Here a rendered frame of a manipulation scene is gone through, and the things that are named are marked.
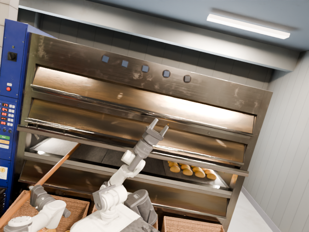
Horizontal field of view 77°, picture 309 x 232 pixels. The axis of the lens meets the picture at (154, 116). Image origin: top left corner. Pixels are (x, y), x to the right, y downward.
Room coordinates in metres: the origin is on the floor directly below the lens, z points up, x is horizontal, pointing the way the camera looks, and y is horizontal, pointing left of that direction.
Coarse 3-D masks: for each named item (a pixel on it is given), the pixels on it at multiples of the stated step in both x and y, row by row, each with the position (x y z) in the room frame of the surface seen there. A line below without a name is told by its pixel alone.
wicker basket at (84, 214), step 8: (24, 192) 1.45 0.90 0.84; (16, 200) 1.35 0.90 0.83; (64, 200) 1.47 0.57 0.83; (72, 200) 1.48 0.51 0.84; (80, 200) 1.49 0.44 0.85; (24, 208) 1.42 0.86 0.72; (32, 208) 1.43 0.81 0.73; (80, 208) 1.47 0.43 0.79; (16, 216) 1.38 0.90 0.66; (32, 216) 1.41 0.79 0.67; (80, 216) 1.46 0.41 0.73; (64, 224) 1.43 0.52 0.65; (72, 224) 1.44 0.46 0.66
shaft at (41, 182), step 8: (80, 144) 1.84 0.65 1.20; (72, 152) 1.61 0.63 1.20; (64, 160) 1.43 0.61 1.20; (56, 168) 1.29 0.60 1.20; (48, 176) 1.17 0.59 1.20; (40, 184) 1.07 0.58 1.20; (24, 200) 0.91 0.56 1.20; (16, 208) 0.84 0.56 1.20; (8, 216) 0.79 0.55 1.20; (0, 224) 0.74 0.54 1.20
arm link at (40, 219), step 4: (36, 216) 0.76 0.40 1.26; (40, 216) 0.77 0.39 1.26; (44, 216) 0.78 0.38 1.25; (36, 220) 0.73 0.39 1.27; (40, 220) 0.75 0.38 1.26; (44, 220) 0.76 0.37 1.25; (32, 224) 0.70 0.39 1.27; (36, 224) 0.72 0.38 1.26; (40, 224) 0.74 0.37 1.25; (44, 224) 0.76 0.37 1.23; (32, 228) 0.69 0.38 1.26; (36, 228) 0.71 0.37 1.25; (40, 228) 0.74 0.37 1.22
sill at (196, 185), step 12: (36, 156) 1.48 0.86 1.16; (48, 156) 1.49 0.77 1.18; (60, 156) 1.53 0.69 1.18; (96, 168) 1.52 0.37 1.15; (108, 168) 1.53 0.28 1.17; (156, 180) 1.57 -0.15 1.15; (168, 180) 1.57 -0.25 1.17; (180, 180) 1.60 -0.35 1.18; (216, 192) 1.61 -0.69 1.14; (228, 192) 1.62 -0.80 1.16
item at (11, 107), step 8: (0, 104) 1.42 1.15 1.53; (8, 104) 1.43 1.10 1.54; (0, 112) 1.42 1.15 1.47; (8, 112) 1.43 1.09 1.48; (0, 120) 1.42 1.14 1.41; (8, 120) 1.43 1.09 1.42; (0, 128) 1.42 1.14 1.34; (8, 128) 1.43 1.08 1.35; (0, 136) 1.42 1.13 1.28; (8, 136) 1.43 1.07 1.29; (0, 144) 1.42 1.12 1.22; (8, 144) 1.43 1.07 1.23
